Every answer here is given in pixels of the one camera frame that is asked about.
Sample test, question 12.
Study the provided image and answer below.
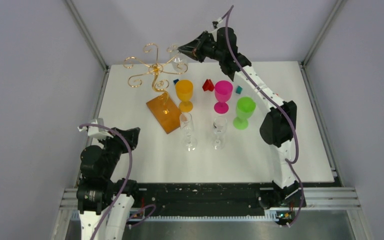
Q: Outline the clear stemmed wine glass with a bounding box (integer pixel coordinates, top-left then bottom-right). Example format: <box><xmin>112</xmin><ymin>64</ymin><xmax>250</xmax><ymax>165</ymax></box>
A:
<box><xmin>211</xmin><ymin>116</ymin><xmax>228</xmax><ymax>150</ymax></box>

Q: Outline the clear tall flute glass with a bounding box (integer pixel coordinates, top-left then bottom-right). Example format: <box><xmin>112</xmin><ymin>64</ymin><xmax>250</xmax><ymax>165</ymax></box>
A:
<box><xmin>179</xmin><ymin>112</ymin><xmax>198</xmax><ymax>152</ymax></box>

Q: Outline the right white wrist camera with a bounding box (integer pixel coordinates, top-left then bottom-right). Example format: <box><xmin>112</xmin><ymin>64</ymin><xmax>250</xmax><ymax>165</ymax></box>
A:
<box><xmin>212</xmin><ymin>20</ymin><xmax>219</xmax><ymax>31</ymax></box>

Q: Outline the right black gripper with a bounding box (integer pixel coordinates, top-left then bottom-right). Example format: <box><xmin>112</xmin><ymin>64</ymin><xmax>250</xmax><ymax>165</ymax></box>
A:
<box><xmin>178</xmin><ymin>31</ymin><xmax>225</xmax><ymax>64</ymax></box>

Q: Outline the clear short wine glass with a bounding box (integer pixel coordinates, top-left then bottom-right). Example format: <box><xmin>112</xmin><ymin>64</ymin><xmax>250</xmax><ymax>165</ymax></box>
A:
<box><xmin>171</xmin><ymin>52</ymin><xmax>188</xmax><ymax>74</ymax></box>

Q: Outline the red block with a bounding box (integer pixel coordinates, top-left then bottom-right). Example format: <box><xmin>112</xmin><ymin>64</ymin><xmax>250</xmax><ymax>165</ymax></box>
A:
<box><xmin>202</xmin><ymin>79</ymin><xmax>215</xmax><ymax>92</ymax></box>

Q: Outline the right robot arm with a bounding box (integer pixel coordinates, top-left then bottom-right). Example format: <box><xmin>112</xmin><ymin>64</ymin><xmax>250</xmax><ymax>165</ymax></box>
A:
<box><xmin>178</xmin><ymin>27</ymin><xmax>305</xmax><ymax>209</ymax></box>

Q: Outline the green plastic goblet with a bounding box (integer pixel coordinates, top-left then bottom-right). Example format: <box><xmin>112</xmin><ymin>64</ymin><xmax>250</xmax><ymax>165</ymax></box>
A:
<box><xmin>233</xmin><ymin>96</ymin><xmax>257</xmax><ymax>130</ymax></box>

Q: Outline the orange plastic goblet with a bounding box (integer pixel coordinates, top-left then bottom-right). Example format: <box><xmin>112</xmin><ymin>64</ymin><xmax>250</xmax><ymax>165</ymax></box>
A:
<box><xmin>175</xmin><ymin>79</ymin><xmax>194</xmax><ymax>113</ymax></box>

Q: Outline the teal block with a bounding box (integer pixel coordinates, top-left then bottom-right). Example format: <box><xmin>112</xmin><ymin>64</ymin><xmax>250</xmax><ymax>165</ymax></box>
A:
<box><xmin>235</xmin><ymin>85</ymin><xmax>243</xmax><ymax>95</ymax></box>

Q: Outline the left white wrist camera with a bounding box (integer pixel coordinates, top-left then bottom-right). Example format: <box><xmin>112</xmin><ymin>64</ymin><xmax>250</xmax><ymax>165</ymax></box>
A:
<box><xmin>77</xmin><ymin>118</ymin><xmax>113</xmax><ymax>140</ymax></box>

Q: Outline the gold wire wine glass rack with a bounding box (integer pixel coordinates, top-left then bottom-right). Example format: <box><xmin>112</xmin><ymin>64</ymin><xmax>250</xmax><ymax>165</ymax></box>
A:
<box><xmin>122</xmin><ymin>43</ymin><xmax>184</xmax><ymax>135</ymax></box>

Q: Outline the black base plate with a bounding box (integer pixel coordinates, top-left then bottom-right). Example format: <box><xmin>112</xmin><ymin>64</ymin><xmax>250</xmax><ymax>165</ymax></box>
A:
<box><xmin>133</xmin><ymin>182</ymin><xmax>306</xmax><ymax>217</ymax></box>

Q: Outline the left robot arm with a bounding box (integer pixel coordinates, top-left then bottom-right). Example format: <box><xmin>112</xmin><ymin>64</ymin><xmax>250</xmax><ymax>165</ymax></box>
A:
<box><xmin>76</xmin><ymin>127</ymin><xmax>141</xmax><ymax>240</ymax></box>

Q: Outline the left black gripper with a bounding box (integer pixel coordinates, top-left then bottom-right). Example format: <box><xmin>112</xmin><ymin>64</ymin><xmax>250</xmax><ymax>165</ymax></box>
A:
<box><xmin>98</xmin><ymin>125</ymin><xmax>141</xmax><ymax>178</ymax></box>

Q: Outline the pink plastic goblet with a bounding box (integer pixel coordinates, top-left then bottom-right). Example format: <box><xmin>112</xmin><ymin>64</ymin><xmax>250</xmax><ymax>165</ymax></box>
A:
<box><xmin>213</xmin><ymin>80</ymin><xmax>233</xmax><ymax>114</ymax></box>

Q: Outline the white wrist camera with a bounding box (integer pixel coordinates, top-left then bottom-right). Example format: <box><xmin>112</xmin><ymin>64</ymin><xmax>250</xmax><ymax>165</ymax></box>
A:
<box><xmin>212</xmin><ymin>20</ymin><xmax>219</xmax><ymax>31</ymax></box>
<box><xmin>77</xmin><ymin>118</ymin><xmax>113</xmax><ymax>140</ymax></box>

